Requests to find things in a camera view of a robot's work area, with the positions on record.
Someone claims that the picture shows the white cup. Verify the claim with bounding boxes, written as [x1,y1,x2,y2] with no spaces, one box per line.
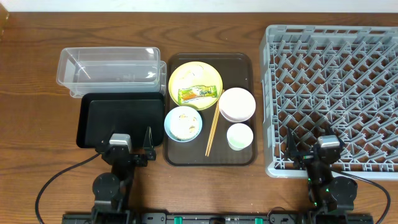
[226,123,254,151]

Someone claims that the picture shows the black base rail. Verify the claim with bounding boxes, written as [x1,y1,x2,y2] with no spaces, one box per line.
[62,213,373,224]

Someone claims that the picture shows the wooden chopstick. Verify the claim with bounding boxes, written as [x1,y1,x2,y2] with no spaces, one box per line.
[205,89,225,156]
[206,102,221,157]

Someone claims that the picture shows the blue bowl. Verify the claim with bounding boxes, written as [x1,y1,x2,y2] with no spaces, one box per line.
[164,106,203,142]

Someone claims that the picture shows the grey dishwasher rack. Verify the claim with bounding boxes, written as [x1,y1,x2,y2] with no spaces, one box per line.
[259,25,397,181]

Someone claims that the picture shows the pink bowl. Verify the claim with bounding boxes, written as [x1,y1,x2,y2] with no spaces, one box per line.
[219,88,256,123]

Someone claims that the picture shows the black tray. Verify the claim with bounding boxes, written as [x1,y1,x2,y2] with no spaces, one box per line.
[76,92,165,148]

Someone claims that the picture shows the green snack wrapper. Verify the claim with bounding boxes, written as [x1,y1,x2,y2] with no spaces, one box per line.
[178,85,218,103]

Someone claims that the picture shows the yellow plate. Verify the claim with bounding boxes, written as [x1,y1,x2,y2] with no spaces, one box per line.
[169,62,223,111]

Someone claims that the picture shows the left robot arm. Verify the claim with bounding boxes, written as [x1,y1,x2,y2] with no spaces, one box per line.
[91,127,156,224]

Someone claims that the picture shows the white napkin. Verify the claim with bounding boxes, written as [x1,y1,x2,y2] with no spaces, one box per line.
[180,65,204,85]

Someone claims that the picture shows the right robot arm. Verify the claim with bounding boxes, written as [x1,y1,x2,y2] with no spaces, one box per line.
[285,127,358,223]

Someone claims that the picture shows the clear plastic bin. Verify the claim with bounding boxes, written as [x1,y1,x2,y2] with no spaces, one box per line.
[57,47,167,98]

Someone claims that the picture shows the rice and nut shells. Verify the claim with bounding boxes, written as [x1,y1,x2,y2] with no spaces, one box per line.
[170,113,199,141]

